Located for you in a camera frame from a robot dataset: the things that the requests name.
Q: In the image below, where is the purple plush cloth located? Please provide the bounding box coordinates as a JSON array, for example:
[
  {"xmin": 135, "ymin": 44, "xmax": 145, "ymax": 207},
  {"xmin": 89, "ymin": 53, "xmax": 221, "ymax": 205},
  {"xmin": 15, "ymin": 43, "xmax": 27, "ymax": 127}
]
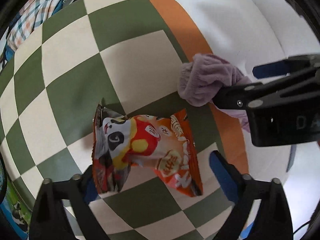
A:
[{"xmin": 177, "ymin": 53, "xmax": 253, "ymax": 134}]

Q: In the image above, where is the green checkered table mat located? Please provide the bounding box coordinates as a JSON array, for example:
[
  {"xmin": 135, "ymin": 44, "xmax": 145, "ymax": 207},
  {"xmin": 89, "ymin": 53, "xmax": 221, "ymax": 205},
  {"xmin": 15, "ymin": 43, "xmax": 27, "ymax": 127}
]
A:
[{"xmin": 0, "ymin": 0, "xmax": 250, "ymax": 240}]

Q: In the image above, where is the cardboard box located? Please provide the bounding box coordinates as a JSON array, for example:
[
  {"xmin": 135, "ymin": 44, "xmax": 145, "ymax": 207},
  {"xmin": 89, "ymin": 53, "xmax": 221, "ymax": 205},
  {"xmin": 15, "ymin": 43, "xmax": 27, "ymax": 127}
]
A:
[{"xmin": 0, "ymin": 152, "xmax": 32, "ymax": 240}]

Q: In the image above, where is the blue smartphone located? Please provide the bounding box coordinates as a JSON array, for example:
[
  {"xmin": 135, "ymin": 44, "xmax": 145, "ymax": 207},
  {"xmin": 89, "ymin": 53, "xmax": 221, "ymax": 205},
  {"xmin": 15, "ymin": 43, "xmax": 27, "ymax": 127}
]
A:
[{"xmin": 286, "ymin": 145, "xmax": 298, "ymax": 173}]

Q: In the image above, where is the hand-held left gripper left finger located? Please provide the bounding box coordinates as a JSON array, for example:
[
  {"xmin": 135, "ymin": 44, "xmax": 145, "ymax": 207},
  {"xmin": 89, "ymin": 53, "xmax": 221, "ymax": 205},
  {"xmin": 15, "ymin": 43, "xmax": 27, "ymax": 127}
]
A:
[{"xmin": 30, "ymin": 166, "xmax": 110, "ymax": 240}]

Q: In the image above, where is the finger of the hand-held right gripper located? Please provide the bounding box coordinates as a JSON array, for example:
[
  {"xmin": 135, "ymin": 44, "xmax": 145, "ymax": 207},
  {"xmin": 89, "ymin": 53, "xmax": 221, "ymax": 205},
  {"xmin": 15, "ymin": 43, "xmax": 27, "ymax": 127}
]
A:
[
  {"xmin": 252, "ymin": 54, "xmax": 320, "ymax": 79},
  {"xmin": 212, "ymin": 67, "xmax": 320, "ymax": 111}
]

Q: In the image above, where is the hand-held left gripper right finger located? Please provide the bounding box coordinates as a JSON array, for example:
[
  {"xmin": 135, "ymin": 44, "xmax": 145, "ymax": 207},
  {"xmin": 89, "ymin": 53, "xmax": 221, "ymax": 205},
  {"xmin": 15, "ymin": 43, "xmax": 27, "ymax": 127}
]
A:
[{"xmin": 209, "ymin": 151, "xmax": 293, "ymax": 240}]

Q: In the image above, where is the plaid blanket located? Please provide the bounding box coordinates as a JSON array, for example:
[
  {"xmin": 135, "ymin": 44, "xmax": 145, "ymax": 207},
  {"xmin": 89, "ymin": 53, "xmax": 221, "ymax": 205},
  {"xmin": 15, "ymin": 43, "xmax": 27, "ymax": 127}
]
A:
[{"xmin": 0, "ymin": 0, "xmax": 84, "ymax": 73}]

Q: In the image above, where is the orange panda snack packet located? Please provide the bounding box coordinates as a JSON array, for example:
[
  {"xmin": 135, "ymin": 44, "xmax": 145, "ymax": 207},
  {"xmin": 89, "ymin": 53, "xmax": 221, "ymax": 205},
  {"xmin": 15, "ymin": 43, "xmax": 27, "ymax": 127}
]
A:
[{"xmin": 91, "ymin": 99, "xmax": 203, "ymax": 197}]

